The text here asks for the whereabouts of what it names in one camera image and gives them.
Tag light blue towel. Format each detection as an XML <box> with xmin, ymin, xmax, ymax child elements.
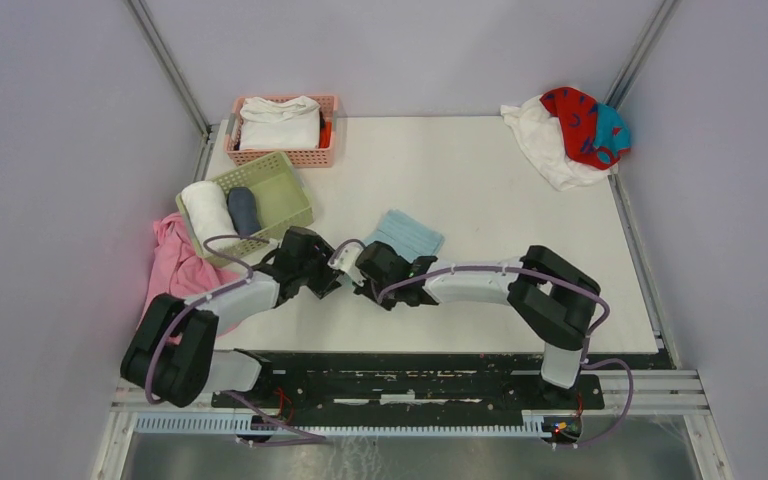
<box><xmin>363</xmin><ymin>209</ymin><xmax>445</xmax><ymax>262</ymax></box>

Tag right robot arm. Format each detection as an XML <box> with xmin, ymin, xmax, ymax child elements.
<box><xmin>344</xmin><ymin>241</ymin><xmax>609</xmax><ymax>408</ymax></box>

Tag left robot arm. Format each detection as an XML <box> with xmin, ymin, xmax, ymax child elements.
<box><xmin>120</xmin><ymin>227</ymin><xmax>342</xmax><ymax>407</ymax></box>

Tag green plastic basket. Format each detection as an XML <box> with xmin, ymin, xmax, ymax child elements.
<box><xmin>176</xmin><ymin>152</ymin><xmax>314</xmax><ymax>267</ymax></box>

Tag rolled dark blue towel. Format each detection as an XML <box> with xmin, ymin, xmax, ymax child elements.
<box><xmin>227</xmin><ymin>187</ymin><xmax>262</xmax><ymax>236</ymax></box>

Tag pink plastic basket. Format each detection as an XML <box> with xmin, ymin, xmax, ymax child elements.
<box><xmin>222</xmin><ymin>94</ymin><xmax>340</xmax><ymax>168</ymax></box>

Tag rolled white towel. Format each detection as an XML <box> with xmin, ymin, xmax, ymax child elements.
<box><xmin>180</xmin><ymin>180</ymin><xmax>237</xmax><ymax>250</ymax></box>

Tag pink towel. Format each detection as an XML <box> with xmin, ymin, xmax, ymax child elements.
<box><xmin>142</xmin><ymin>212</ymin><xmax>239</xmax><ymax>314</ymax></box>

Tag folded white towel in basket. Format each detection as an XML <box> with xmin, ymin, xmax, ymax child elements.
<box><xmin>239</xmin><ymin>96</ymin><xmax>320</xmax><ymax>150</ymax></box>

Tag white crumpled towel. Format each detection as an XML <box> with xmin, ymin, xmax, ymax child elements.
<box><xmin>500</xmin><ymin>96</ymin><xmax>611</xmax><ymax>191</ymax></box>

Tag red and teal patterned towel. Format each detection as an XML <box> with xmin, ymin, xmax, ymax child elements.
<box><xmin>539</xmin><ymin>86</ymin><xmax>632</xmax><ymax>170</ymax></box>

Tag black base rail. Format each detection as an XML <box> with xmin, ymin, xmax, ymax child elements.
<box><xmin>242</xmin><ymin>351</ymin><xmax>605</xmax><ymax>427</ymax></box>

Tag white cable duct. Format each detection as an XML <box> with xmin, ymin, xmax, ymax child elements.
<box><xmin>134</xmin><ymin>412</ymin><xmax>550</xmax><ymax>439</ymax></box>

